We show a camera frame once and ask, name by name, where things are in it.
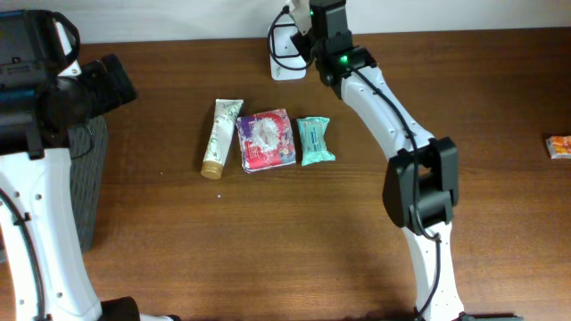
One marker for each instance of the white barcode scanner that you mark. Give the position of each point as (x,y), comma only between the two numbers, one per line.
(287,56)

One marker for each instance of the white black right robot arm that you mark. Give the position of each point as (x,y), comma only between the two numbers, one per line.
(421,185)

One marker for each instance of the white Pantene tube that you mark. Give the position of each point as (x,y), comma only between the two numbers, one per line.
(225,116)

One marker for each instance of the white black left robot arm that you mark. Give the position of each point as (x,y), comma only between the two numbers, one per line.
(44,93)

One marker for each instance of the teal wet wipes pack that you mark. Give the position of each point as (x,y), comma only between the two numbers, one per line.
(312,133)

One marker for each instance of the orange tissue pack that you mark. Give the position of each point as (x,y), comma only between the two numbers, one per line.
(559,147)

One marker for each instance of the dark grey plastic basket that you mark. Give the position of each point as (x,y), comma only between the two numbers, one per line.
(88,148)

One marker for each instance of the red purple pad package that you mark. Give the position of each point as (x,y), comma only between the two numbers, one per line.
(266,140)

